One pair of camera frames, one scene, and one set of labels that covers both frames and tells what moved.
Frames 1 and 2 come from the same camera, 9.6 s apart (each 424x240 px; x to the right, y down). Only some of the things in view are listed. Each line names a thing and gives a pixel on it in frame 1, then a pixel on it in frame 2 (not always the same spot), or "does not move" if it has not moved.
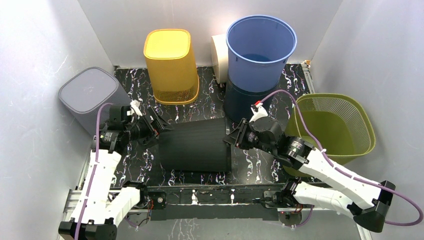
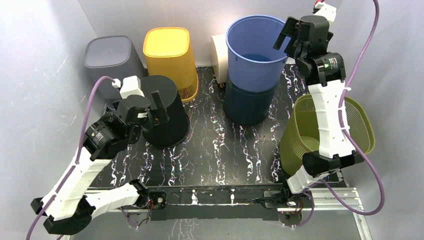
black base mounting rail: [238, 201] does not move
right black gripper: [238, 135] -> [294, 29]
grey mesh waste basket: [83, 92] -> [114, 57]
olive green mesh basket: [341, 122] does not move
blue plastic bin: [258, 48] does not move
